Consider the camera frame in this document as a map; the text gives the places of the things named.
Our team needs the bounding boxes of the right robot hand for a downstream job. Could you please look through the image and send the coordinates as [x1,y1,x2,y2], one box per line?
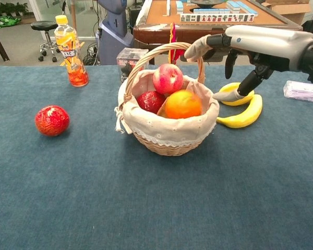
[184,24,313,103]

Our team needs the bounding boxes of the orange fruit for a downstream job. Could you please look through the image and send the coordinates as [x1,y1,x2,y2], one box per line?
[164,89,203,120]

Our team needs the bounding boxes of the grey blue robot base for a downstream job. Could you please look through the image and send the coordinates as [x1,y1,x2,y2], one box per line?
[95,0,134,66]

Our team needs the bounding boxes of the wicker basket with cloth liner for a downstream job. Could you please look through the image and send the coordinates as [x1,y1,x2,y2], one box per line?
[114,42,220,157]

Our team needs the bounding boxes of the cardboard box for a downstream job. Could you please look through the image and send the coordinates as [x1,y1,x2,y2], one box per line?
[260,0,313,26]

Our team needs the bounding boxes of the row of face-up mahjong tiles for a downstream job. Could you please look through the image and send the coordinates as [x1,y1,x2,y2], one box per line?
[179,13,256,23]

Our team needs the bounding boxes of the yellow starfruit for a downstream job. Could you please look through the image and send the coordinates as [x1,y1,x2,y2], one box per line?
[218,82,255,107]

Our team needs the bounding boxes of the clear box with purple contents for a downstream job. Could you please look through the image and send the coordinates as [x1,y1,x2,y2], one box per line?
[283,80,313,103]

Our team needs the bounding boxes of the row of blue-backed mahjong tiles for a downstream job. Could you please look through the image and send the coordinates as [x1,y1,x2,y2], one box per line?
[193,8,231,15]

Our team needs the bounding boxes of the black round dish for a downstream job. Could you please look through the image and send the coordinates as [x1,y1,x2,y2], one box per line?
[190,0,225,8]

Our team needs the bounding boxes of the yellow banana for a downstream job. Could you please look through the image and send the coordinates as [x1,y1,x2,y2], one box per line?
[216,94,263,129]

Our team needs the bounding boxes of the red yellow feather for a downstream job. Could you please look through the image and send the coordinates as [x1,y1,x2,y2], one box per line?
[167,22,185,65]

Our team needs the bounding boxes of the pink red peach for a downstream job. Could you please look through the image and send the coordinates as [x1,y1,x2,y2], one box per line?
[152,63,184,95]

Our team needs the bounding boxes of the brown mahjong table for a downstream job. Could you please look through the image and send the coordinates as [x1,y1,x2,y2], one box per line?
[133,0,303,66]

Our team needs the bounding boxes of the red textured ball fruit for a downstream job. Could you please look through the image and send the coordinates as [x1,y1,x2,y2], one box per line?
[34,105,70,137]
[136,91,166,115]

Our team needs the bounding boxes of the clear box with black item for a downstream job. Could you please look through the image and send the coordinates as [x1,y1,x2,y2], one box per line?
[116,47,150,84]

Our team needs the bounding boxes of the teal blue tablecloth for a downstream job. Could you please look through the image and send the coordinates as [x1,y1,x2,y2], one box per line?
[0,65,313,250]

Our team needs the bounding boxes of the iced tea bottle yellow cap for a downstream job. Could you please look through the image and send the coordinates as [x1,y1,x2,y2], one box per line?
[54,15,90,88]

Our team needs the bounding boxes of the black round stool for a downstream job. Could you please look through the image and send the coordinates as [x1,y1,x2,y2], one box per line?
[30,20,61,63]

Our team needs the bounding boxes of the green potted plants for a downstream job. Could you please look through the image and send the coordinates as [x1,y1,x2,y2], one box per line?
[0,2,29,29]

